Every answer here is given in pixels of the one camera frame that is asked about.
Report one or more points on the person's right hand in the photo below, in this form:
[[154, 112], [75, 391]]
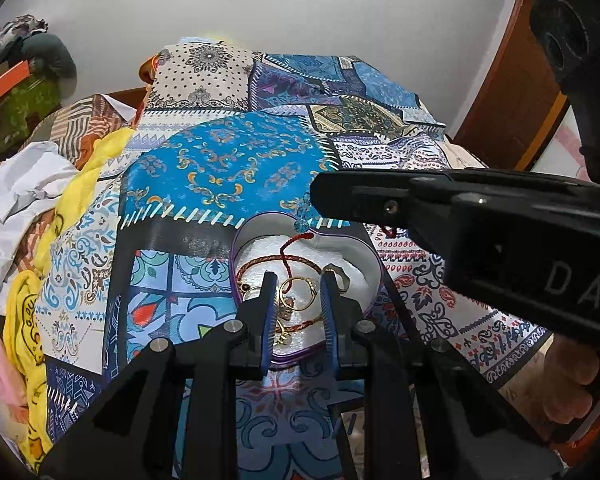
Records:
[[570, 375]]

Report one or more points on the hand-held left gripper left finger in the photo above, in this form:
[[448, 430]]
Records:
[[266, 315]]

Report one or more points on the yellow cloth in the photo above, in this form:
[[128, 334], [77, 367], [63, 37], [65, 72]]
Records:
[[27, 310]]

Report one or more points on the wooden door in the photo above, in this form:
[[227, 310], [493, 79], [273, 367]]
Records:
[[510, 100]]

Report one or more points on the orange box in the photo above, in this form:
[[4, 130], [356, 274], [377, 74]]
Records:
[[5, 82]]

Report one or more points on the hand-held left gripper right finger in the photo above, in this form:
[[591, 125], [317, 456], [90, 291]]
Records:
[[331, 320]]

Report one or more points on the heart-shaped purple tin box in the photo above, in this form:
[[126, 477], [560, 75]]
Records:
[[252, 232]]

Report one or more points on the green patterned cloth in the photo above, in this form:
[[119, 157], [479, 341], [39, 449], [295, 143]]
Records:
[[20, 110]]

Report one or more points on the jewelry pile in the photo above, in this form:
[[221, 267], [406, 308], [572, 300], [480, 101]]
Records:
[[252, 263]]

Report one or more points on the orange striped cloth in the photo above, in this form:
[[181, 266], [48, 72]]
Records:
[[90, 120]]

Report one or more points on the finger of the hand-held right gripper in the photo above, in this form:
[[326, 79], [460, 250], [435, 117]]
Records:
[[360, 200]]

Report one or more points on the pile of clothes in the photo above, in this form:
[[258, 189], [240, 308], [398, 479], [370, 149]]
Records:
[[10, 35]]

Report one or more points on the white cloth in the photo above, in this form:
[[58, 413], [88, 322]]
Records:
[[20, 185]]

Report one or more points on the blue patchwork blanket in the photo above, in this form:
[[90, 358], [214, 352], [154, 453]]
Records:
[[230, 160]]

